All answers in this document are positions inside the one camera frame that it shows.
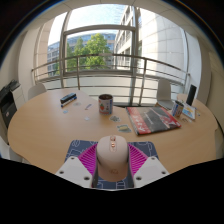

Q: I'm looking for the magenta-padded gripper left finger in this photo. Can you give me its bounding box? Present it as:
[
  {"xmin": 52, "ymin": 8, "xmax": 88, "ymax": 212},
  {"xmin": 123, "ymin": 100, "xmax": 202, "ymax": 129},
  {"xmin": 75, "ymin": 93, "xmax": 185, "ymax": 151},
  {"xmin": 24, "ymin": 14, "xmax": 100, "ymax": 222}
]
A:
[{"xmin": 54, "ymin": 143, "xmax": 101, "ymax": 189}]

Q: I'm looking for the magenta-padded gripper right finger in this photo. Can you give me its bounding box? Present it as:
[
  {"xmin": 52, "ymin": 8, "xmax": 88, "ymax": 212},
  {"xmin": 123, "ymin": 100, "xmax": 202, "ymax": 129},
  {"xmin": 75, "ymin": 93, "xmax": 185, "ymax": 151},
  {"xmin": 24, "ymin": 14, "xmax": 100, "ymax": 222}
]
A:
[{"xmin": 126, "ymin": 143, "xmax": 170, "ymax": 189}]

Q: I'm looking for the beige computer mouse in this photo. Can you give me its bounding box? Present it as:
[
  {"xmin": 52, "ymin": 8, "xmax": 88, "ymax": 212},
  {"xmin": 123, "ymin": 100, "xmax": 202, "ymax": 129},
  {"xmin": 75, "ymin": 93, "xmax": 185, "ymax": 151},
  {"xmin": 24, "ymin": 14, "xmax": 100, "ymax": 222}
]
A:
[{"xmin": 95, "ymin": 134, "xmax": 130, "ymax": 183}]

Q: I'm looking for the dark blue patterned mouse pad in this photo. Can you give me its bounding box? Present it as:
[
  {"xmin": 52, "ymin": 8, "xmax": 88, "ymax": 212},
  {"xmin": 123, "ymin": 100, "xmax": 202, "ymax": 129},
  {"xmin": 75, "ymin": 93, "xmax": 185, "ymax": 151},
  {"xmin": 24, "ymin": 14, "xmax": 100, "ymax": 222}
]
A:
[{"xmin": 64, "ymin": 139, "xmax": 159, "ymax": 190}]

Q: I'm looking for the red magazine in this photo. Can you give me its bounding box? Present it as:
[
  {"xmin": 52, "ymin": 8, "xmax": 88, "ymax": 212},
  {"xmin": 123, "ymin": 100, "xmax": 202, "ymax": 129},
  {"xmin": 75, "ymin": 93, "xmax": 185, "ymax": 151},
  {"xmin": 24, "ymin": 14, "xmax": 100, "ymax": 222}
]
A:
[{"xmin": 125, "ymin": 106, "xmax": 182, "ymax": 136}]

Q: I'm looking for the yellow and blue card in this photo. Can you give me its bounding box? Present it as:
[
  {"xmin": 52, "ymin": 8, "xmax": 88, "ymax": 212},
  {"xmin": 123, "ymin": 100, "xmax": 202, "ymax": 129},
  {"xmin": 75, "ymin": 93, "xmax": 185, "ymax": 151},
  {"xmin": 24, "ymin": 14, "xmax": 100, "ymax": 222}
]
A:
[{"xmin": 116, "ymin": 124, "xmax": 133, "ymax": 134}]

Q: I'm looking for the small printed cup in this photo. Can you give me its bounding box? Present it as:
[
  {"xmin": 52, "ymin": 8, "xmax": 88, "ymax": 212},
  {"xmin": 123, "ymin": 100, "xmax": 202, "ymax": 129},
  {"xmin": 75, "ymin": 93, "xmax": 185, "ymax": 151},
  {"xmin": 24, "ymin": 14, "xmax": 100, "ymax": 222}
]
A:
[{"xmin": 171, "ymin": 100, "xmax": 185, "ymax": 118}]

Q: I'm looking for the white chair with wooden legs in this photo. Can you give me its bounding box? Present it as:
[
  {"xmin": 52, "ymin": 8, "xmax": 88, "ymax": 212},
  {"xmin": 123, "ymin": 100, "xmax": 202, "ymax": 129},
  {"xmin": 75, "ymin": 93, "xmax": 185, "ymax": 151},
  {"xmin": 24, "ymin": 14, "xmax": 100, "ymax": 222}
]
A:
[{"xmin": 0, "ymin": 134, "xmax": 21, "ymax": 163}]

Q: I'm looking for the blue and yellow booklet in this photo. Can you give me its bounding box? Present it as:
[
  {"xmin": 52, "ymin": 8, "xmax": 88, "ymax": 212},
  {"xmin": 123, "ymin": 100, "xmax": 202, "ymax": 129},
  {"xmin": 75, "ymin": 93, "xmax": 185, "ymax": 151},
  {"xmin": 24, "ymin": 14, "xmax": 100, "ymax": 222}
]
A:
[{"xmin": 181, "ymin": 102, "xmax": 198, "ymax": 121}]

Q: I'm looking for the black whiteboard eraser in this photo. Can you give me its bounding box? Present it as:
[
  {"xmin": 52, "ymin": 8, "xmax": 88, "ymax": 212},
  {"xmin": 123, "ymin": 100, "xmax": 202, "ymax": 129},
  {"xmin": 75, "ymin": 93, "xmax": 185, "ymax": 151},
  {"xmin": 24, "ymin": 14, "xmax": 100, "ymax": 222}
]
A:
[{"xmin": 59, "ymin": 92, "xmax": 77, "ymax": 104}]

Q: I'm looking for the mug with strawberry print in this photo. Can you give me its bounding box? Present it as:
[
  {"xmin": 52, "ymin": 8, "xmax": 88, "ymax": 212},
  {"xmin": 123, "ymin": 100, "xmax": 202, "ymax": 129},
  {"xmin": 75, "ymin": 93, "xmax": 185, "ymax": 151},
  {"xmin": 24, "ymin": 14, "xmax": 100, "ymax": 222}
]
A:
[{"xmin": 98, "ymin": 93, "xmax": 114, "ymax": 115}]

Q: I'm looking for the black upright speaker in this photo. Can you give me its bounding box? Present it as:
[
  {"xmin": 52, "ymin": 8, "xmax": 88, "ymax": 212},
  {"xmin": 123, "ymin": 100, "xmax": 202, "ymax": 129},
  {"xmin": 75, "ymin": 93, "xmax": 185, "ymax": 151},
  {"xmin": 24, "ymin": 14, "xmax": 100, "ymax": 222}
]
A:
[{"xmin": 185, "ymin": 84, "xmax": 198, "ymax": 107}]

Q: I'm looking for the black and white printer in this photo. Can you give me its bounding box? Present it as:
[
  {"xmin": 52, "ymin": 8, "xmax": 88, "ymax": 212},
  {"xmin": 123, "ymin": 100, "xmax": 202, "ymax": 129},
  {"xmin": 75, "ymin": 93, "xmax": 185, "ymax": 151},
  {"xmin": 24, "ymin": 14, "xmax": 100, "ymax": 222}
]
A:
[{"xmin": 0, "ymin": 79, "xmax": 26, "ymax": 129}]

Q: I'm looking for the metal balcony railing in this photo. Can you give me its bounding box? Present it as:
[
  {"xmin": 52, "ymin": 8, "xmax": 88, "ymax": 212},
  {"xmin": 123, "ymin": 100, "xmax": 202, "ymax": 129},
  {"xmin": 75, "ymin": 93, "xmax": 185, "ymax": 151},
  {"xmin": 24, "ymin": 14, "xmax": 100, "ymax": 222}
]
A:
[{"xmin": 31, "ymin": 53, "xmax": 191, "ymax": 106}]

